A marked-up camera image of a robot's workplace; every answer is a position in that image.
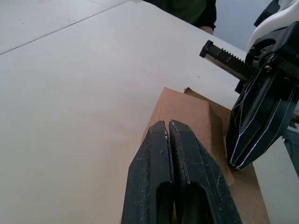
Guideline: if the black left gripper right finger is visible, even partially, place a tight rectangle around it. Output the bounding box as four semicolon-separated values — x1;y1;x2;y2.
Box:
168;119;243;224

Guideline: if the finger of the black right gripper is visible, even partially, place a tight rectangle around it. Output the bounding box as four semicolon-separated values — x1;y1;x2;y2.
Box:
235;84;299;171
225;69;281;165

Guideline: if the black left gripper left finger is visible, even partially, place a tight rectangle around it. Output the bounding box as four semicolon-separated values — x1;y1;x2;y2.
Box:
121;120;175;224

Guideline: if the small brown cardboard box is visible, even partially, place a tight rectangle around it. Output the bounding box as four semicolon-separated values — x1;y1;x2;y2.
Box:
120;87;273;224

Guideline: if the person's bare hand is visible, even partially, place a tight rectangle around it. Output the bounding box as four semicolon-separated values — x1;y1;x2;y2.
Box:
199;25;214;35

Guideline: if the person in dark green shirt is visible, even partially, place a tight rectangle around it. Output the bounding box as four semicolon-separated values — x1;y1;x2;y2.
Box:
147;0;218;30

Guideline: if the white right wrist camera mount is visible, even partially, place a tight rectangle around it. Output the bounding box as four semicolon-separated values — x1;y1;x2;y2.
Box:
246;0;299;52

